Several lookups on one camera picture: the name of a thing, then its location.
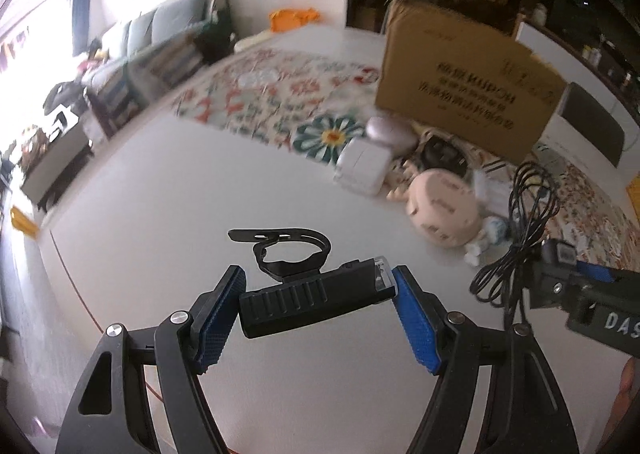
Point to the dark low cabinet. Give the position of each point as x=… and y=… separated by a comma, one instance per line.
x=55, y=158

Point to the upright vacuum cleaner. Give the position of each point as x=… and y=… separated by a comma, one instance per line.
x=222, y=28

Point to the striped fabric bag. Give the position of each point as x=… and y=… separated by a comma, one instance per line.
x=165, y=61

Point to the grey sofa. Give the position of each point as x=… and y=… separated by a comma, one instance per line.
x=165, y=18

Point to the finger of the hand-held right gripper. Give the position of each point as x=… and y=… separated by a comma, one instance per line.
x=550, y=284
x=600, y=274

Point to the person's right hand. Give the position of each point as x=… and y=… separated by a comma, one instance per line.
x=622, y=399

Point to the wooden wall shelf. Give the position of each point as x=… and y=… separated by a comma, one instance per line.
x=600, y=8

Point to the floral patterned table mat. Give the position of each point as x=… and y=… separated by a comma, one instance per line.
x=280, y=93
x=590, y=214

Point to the dark grey chair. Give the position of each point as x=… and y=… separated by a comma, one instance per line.
x=595, y=121

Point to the beige plastic pieces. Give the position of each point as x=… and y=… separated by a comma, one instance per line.
x=400, y=181

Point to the orange plastic crate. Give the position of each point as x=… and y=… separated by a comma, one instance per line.
x=292, y=18

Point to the white cabinet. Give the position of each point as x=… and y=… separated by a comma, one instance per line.
x=550, y=48

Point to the yellow flat object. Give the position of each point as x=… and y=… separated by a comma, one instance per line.
x=24, y=221

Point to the brown cardboard box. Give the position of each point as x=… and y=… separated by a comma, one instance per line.
x=465, y=83

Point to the black bag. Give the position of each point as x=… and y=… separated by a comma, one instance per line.
x=62, y=96

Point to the white battery charger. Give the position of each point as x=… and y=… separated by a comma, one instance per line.
x=362, y=163

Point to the clear plastic packets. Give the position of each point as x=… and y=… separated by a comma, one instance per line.
x=492, y=191

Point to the mauve oval case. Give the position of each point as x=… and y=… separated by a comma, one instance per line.
x=390, y=131

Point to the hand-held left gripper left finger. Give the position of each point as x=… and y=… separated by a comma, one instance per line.
x=220, y=319

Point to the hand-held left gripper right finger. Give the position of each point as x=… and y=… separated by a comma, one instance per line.
x=415, y=319

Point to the small white blue bottle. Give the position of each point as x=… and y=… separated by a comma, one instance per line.
x=487, y=239

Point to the peach round case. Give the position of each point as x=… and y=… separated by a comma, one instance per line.
x=442, y=206

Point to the black round device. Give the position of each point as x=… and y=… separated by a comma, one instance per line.
x=442, y=153

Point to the blue curtain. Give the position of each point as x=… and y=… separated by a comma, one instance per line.
x=80, y=8

